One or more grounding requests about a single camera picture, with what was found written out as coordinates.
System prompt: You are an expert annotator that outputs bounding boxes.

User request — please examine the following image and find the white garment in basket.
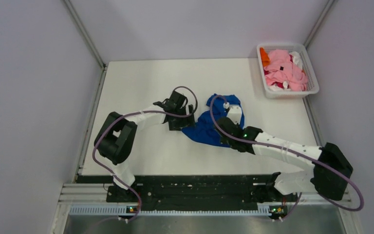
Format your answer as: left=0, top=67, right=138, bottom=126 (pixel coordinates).
left=289, top=51, right=303, bottom=70

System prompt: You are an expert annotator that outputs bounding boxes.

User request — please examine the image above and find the white plastic laundry basket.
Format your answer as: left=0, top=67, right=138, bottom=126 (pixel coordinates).
left=257, top=42, right=319, bottom=99

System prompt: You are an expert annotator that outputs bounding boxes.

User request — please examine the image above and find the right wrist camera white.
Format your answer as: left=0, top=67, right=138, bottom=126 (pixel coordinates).
left=223, top=102, right=243, bottom=124

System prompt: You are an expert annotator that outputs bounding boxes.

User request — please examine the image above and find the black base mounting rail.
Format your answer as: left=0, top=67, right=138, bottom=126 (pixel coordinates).
left=75, top=174, right=333, bottom=212

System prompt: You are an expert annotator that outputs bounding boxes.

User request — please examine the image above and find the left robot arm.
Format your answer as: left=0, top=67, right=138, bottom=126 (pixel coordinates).
left=92, top=89, right=198, bottom=205

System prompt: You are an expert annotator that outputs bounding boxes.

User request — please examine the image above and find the red garment in basket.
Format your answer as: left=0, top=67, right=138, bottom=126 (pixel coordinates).
left=271, top=81, right=289, bottom=90

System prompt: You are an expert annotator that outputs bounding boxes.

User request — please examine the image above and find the white slotted cable duct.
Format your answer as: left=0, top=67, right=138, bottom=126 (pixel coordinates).
left=69, top=205, right=284, bottom=216

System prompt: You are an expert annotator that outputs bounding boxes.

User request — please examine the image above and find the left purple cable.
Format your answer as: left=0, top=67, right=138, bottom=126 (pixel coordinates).
left=92, top=86, right=199, bottom=223

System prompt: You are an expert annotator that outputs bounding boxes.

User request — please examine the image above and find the orange garment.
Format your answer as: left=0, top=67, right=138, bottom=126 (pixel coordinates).
left=260, top=47, right=270, bottom=67

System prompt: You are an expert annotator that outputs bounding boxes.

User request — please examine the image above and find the pink t shirt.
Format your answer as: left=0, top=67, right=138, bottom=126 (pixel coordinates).
left=263, top=49, right=308, bottom=92

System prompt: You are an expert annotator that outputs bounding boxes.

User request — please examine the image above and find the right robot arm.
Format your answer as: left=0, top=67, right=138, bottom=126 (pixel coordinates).
left=214, top=117, right=353, bottom=201

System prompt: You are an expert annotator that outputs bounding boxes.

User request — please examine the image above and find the blue panda t shirt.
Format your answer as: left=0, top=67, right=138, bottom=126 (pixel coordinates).
left=182, top=97, right=229, bottom=148

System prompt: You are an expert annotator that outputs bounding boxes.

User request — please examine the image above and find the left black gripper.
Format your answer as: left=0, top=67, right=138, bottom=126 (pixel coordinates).
left=169, top=104, right=196, bottom=131

